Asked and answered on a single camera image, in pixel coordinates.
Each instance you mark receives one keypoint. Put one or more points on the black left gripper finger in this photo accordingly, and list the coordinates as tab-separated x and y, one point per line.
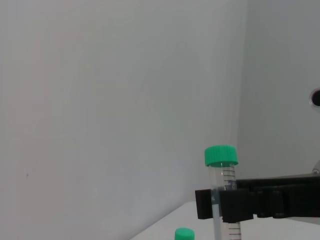
203	203
237	205

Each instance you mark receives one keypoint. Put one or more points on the green capped clear test tube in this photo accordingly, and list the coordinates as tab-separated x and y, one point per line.
184	234
220	155

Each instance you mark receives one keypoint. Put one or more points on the black round wall port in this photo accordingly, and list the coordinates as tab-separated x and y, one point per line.
316	98

